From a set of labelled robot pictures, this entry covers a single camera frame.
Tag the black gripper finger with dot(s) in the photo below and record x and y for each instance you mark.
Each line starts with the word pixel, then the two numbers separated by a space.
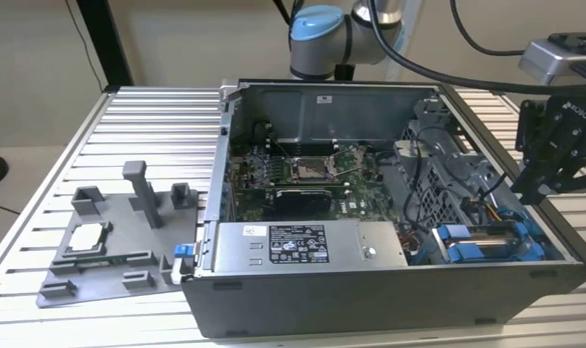
pixel 585 183
pixel 532 174

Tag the hard disk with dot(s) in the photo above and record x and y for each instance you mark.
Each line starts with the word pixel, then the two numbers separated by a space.
pixel 489 240

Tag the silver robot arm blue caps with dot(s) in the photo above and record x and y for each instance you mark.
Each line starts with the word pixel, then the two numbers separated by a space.
pixel 322 47

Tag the metal disk bay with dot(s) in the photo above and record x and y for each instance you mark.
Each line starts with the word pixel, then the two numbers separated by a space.
pixel 436 246

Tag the grey metal drive cage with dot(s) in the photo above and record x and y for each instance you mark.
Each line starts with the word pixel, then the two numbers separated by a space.
pixel 448 163

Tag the green motherboard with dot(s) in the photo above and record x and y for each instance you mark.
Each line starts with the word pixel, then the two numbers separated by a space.
pixel 366 185

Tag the silver power supply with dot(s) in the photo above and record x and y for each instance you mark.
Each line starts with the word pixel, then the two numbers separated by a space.
pixel 379 235

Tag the CPU socket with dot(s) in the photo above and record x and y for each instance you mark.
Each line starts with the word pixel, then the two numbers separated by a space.
pixel 306 169

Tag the black RAM slot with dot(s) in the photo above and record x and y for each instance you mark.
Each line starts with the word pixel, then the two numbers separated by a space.
pixel 293 186
pixel 293 181
pixel 302 141
pixel 306 151
pixel 305 148
pixel 303 145

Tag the black graphics card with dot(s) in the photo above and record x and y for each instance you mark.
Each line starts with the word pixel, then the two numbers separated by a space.
pixel 302 201

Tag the black and silver PC case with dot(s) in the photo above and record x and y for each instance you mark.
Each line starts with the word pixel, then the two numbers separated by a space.
pixel 370 308

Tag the thin metal locking lever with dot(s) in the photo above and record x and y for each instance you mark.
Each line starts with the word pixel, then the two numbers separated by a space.
pixel 279 145

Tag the blue case latch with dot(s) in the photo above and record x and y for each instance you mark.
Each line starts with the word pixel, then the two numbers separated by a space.
pixel 184 252

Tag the grey parts rack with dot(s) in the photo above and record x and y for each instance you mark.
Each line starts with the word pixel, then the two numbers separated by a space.
pixel 119 214

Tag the green RAM stick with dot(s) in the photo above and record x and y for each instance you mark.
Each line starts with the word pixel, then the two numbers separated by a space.
pixel 116 259

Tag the silver CPU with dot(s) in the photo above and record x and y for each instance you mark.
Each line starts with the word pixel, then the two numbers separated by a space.
pixel 86 237

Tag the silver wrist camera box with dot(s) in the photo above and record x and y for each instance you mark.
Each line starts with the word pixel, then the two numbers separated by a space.
pixel 545 61

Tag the blue plastic bay bracket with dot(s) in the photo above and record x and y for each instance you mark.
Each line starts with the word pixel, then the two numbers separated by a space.
pixel 465 253

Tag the black metal stand post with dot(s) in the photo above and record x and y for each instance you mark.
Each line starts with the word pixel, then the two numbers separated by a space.
pixel 107 43

